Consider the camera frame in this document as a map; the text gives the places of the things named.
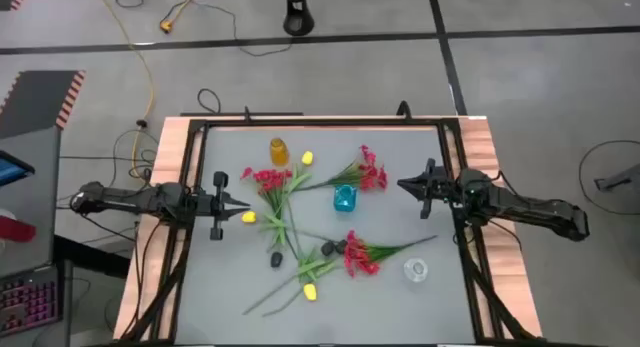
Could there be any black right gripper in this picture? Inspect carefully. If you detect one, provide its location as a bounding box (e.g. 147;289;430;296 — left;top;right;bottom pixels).
397;158;459;221

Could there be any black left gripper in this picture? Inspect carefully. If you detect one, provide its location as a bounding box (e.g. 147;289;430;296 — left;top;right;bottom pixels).
197;170;251;241

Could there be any yellow artificial tulip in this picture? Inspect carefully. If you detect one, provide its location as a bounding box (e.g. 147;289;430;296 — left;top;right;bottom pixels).
285;200;321;302
241;210;301;238
277;150;315;223

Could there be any red artificial flower bunch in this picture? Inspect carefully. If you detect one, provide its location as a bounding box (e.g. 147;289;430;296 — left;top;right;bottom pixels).
343;230;439;279
298;144;389;193
239;166;301;251

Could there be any amber glass vase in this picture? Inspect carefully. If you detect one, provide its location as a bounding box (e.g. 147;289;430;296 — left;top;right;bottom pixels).
269;137;290;167

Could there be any blue glass vase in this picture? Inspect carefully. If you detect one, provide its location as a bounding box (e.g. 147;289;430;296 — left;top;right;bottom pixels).
333;184;358;213

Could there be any clear glass vase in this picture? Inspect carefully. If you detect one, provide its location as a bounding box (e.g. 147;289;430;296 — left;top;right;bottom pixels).
403;257;429;283

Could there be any grey side desk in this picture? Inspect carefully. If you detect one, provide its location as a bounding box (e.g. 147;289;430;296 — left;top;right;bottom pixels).
0;125;64;281

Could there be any grey stand base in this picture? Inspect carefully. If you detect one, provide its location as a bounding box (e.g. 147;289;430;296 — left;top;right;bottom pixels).
593;164;640;192

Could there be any red cup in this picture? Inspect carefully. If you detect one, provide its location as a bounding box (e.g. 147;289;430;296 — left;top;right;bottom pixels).
0;215;37;244

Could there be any backlit keyboard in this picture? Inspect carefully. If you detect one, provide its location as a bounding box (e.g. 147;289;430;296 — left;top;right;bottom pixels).
0;266;64;338

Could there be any laptop screen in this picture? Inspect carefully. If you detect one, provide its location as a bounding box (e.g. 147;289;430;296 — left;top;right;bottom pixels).
0;149;36;188

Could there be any black metal table frame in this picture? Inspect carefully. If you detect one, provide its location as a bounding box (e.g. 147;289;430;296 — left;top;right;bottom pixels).
119;114;546;347

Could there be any black cable loop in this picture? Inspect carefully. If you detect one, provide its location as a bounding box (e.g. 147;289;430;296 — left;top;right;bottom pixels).
196;88;223;116

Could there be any yellow hanging cable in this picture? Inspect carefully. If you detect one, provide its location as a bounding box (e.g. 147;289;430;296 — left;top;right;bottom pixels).
93;0;156;181

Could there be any black floor cable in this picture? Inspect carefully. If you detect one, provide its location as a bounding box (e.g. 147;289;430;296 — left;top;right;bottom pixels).
114;0;294;58

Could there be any yellow cable with plug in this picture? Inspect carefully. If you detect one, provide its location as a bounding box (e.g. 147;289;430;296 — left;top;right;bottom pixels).
158;0;201;35

